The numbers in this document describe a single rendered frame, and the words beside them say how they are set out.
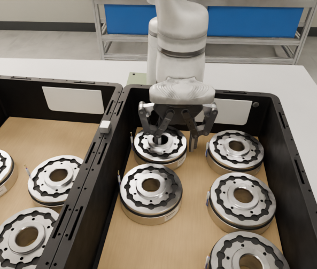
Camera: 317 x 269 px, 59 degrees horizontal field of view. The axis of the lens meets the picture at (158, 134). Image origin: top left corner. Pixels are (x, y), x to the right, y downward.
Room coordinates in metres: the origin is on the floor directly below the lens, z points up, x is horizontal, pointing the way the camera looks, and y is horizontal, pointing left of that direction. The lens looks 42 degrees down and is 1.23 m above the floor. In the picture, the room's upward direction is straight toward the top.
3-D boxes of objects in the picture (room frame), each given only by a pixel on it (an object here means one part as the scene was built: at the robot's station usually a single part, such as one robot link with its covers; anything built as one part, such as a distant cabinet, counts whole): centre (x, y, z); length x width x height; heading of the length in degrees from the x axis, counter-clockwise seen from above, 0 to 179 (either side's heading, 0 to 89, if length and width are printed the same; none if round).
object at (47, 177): (0.30, 0.17, 0.86); 0.05 x 0.05 x 0.01
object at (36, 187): (0.30, 0.17, 0.86); 0.10 x 0.10 x 0.01
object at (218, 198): (0.26, -0.13, 0.86); 0.10 x 0.10 x 0.01
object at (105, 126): (0.34, 0.09, 0.94); 0.02 x 0.01 x 0.01; 173
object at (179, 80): (0.37, -0.03, 1.03); 0.11 x 0.09 x 0.06; 179
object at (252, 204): (0.26, -0.13, 0.86); 0.05 x 0.05 x 0.01
